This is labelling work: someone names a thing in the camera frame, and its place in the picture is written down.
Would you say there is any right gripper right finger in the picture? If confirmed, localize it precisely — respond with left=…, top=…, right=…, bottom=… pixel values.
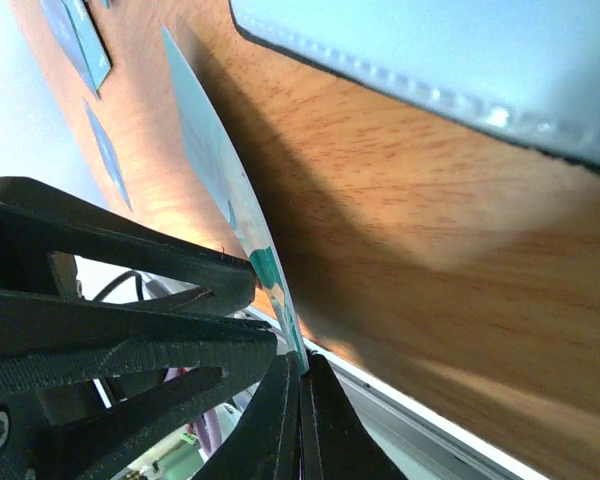
left=299, top=353, right=405, bottom=480

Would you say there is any blue card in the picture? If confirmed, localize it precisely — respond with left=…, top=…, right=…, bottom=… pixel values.
left=83, top=99, right=133, bottom=211
left=40, top=0, right=112, bottom=99

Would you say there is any black leather card holder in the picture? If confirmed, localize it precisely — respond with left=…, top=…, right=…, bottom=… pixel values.
left=229, top=1, right=600, bottom=171

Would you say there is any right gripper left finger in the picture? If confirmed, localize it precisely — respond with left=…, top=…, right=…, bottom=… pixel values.
left=195, top=353, right=300, bottom=480

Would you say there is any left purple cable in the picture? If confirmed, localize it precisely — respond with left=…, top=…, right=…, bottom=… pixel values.
left=199, top=409, right=224, bottom=459

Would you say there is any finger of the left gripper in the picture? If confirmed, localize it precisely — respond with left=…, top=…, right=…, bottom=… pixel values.
left=0, top=310, right=277, bottom=479
left=0, top=177, right=256, bottom=316

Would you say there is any aluminium rail frame front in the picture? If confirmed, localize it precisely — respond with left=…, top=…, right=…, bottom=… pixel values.
left=244, top=304, right=551, bottom=480

